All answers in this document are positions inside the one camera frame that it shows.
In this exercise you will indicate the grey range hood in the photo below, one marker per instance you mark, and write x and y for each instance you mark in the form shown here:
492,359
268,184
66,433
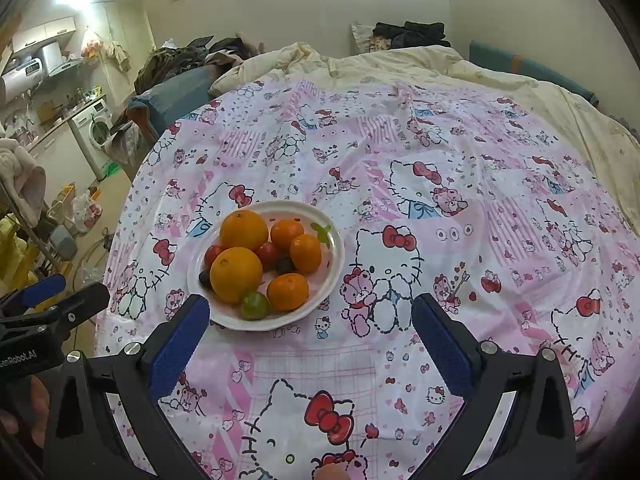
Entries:
65,66

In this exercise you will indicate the beige fluffy towel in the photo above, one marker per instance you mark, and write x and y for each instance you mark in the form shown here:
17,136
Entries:
22,175

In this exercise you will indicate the dark purple grape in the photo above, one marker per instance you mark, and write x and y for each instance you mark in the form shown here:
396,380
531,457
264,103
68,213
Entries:
286,265
204,278

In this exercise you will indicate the pile of dark clothes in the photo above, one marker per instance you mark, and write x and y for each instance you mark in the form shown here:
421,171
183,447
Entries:
170,62

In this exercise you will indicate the hanging plastic bag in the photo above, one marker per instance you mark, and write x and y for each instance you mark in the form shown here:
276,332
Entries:
93,45

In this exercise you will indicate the large orange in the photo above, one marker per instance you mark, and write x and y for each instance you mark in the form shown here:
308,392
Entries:
244,230
236,276

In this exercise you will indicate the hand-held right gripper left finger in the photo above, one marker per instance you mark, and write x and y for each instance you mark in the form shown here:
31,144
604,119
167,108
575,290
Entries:
180,347

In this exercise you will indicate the yellow bag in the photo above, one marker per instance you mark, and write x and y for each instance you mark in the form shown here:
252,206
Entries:
12,250

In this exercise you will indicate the hanging beige cloth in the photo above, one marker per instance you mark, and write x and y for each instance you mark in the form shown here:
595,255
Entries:
120,55

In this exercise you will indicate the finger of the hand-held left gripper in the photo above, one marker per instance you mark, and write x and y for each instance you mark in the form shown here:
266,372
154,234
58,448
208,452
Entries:
80,307
45,290

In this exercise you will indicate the pink cartoon printed tablecloth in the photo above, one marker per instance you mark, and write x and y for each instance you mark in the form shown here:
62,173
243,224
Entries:
400,135

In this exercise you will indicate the blue padded bed panel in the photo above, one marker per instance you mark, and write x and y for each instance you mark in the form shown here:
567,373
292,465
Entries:
540,72
175,95

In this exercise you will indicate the patterned pillow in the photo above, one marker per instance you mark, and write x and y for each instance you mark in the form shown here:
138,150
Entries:
362,37

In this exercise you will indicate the person's left hand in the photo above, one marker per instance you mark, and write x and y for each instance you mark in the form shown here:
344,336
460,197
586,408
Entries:
37,405

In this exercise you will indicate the white plate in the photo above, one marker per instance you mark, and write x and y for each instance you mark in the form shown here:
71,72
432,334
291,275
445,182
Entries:
326,282

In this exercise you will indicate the kitchen counter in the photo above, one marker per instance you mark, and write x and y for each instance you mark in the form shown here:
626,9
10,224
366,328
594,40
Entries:
55,122

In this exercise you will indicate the red white plastic bag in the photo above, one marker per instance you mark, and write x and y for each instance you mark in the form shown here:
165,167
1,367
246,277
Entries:
87,212

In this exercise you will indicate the grey stool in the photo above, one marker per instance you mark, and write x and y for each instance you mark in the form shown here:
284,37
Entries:
62,242

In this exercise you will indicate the brown bag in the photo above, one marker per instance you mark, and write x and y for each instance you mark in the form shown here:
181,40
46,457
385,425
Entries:
122,150

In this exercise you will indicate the white water heater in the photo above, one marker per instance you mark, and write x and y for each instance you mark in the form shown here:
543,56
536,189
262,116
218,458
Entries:
25,74

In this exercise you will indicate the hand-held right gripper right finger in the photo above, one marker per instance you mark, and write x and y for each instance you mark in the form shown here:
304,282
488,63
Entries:
445,347

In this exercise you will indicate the white washing machine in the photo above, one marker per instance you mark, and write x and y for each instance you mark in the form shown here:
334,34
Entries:
97,127

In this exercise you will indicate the black folded clothes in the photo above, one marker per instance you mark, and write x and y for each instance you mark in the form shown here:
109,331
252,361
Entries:
412,34

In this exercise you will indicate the white wall cabinets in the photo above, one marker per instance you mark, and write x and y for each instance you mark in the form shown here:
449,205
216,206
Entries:
45,34

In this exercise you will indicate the small mandarin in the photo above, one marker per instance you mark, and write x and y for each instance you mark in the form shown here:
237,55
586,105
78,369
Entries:
306,254
288,292
285,232

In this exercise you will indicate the red cherry tomato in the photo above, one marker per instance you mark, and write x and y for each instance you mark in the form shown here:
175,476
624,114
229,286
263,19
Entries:
212,255
266,256

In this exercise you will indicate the green cherry tomato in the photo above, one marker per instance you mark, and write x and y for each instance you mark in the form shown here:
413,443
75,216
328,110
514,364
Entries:
255,306

